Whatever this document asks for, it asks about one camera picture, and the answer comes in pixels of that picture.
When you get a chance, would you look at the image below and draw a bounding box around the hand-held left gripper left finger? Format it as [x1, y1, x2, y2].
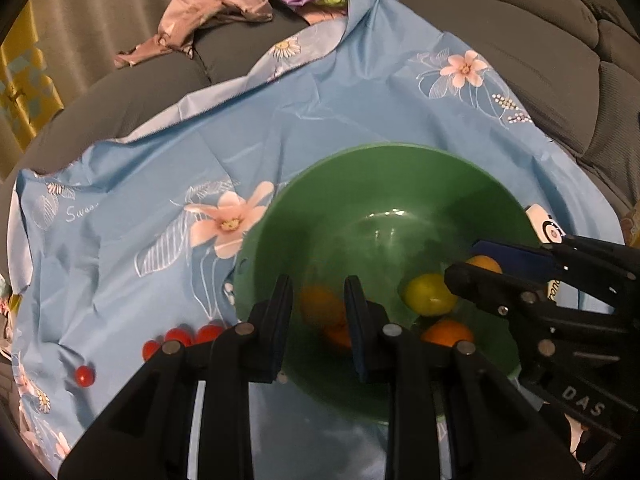
[57, 274, 295, 480]

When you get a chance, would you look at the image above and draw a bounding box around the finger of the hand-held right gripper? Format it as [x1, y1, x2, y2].
[444, 262, 640, 361]
[470, 234, 640, 306]

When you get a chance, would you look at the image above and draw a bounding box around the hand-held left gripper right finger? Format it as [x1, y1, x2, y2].
[344, 276, 586, 480]

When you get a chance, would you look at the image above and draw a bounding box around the orange fruit back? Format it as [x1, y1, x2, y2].
[465, 255, 503, 276]

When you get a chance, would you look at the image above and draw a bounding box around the yellow-green oval fruit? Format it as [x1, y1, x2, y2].
[403, 274, 458, 316]

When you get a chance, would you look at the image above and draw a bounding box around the orange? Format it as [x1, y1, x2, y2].
[420, 320, 475, 347]

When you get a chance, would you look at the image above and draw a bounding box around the green plastic bowl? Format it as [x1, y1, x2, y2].
[232, 144, 586, 426]

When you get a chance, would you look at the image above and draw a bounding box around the grey sofa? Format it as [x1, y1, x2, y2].
[0, 0, 640, 461]

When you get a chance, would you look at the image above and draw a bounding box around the blue floral blanket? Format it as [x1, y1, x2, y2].
[10, 0, 626, 480]

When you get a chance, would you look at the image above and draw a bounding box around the pink garment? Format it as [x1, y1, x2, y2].
[114, 0, 275, 70]

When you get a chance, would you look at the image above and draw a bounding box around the yellow patterned curtain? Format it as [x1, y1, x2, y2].
[0, 2, 63, 131]

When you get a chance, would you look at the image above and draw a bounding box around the grey pleated curtain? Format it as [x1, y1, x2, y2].
[30, 0, 201, 66]

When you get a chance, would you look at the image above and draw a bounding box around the white device with black ring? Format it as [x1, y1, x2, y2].
[525, 203, 566, 245]

